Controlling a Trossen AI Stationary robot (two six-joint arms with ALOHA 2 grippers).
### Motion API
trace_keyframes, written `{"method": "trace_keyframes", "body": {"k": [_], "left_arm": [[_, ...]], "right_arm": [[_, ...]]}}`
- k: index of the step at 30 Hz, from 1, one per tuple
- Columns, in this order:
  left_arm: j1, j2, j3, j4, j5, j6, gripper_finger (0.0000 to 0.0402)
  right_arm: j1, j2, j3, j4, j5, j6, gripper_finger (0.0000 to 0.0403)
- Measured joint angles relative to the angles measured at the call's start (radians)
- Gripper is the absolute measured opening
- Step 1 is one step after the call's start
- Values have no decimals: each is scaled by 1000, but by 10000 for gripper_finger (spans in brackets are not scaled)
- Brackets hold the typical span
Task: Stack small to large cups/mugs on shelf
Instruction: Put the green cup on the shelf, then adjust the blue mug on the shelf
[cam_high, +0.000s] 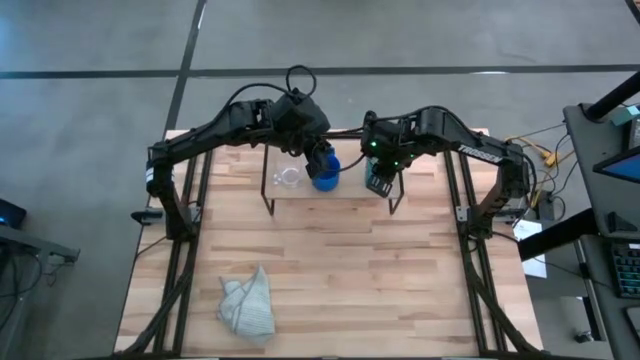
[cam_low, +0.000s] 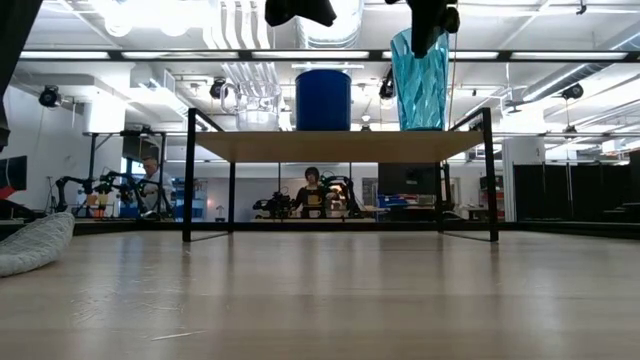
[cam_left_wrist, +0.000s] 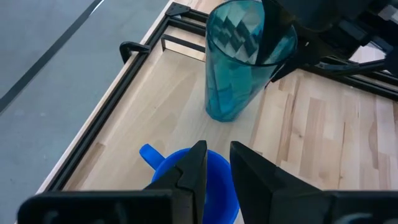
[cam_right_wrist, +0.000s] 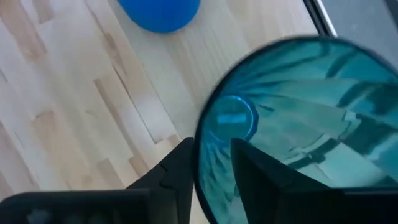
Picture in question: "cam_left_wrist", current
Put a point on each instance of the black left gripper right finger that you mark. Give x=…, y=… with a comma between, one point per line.
x=264, y=193

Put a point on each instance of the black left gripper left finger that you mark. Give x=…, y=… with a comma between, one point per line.
x=189, y=186

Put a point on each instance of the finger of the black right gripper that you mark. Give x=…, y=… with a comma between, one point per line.
x=275, y=34
x=295, y=60

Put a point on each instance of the blue plastic mug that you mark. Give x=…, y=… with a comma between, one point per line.
x=219, y=193

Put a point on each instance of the teal transparent tall tumbler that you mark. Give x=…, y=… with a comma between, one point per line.
x=231, y=81

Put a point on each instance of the black metal table frame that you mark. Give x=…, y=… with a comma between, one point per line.
x=105, y=118

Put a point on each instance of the black frame clamp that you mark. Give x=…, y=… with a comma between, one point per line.
x=133, y=46

